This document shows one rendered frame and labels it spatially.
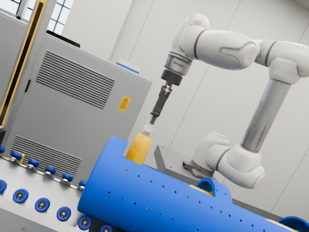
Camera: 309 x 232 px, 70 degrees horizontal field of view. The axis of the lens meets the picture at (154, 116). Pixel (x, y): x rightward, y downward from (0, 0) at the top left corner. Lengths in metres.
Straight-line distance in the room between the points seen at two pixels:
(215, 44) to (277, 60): 0.54
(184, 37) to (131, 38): 2.66
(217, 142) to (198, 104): 2.30
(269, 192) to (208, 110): 1.95
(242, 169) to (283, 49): 0.60
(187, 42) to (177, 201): 0.51
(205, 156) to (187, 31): 0.78
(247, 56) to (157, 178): 0.45
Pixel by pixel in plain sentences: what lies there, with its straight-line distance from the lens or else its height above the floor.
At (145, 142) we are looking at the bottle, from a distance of 0.82.
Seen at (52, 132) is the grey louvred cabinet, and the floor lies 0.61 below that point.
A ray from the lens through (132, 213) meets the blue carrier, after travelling 0.74.
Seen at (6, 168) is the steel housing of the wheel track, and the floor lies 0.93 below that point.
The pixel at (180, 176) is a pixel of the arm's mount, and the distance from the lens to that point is 1.26.
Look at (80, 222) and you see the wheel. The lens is 0.83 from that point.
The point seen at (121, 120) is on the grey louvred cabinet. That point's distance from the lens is 2.18.
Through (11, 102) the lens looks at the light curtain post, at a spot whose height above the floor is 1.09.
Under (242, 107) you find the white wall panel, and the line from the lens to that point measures 3.87.
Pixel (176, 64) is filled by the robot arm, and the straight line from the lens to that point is 0.78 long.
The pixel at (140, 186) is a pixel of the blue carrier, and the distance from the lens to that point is 0.72.
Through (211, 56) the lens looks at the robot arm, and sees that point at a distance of 0.70.
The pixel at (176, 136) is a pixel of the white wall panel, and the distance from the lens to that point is 3.62.
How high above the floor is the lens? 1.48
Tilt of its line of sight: 9 degrees down
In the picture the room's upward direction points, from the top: 25 degrees clockwise
